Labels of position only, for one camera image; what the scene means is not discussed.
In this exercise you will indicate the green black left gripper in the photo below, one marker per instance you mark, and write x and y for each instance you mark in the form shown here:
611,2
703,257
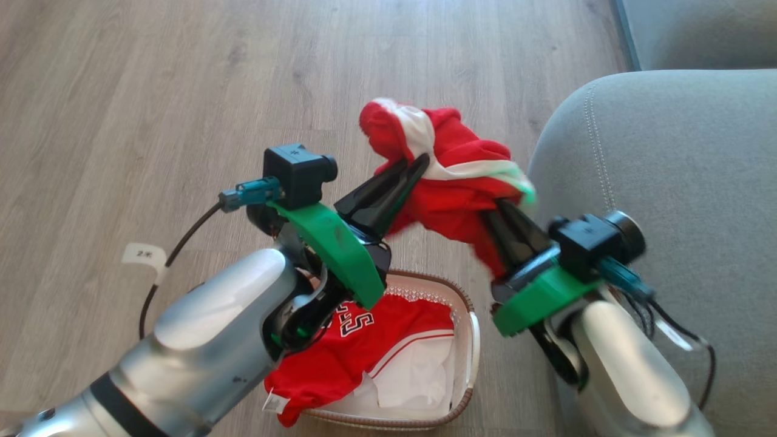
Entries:
340,252

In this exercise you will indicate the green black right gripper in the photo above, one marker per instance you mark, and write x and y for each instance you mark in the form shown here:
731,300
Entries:
540,297

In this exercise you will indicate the red garment with white stripes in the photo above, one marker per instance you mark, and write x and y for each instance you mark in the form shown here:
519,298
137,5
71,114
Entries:
455,194

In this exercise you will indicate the red jersey with black numbers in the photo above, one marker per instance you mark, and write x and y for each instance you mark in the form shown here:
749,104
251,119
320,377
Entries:
358,352

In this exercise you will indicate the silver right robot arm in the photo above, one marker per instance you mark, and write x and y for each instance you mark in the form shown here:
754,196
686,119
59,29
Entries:
625,364

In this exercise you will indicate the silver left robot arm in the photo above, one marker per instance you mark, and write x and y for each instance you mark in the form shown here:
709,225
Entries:
200,340

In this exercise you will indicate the white basket with brown rim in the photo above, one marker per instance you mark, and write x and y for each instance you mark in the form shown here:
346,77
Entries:
464,328

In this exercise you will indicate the grey sofa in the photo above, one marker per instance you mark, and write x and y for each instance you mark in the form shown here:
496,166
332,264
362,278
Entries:
668,182

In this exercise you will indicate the grey sofa side section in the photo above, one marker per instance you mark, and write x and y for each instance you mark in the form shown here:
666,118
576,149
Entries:
698,30

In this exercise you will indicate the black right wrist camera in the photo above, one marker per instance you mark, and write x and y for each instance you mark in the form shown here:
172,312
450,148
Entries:
586,243

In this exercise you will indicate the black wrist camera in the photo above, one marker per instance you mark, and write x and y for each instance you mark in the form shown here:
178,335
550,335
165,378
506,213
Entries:
297,173
586,243

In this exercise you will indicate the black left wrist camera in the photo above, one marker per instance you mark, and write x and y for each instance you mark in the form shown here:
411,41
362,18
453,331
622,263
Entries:
297,173

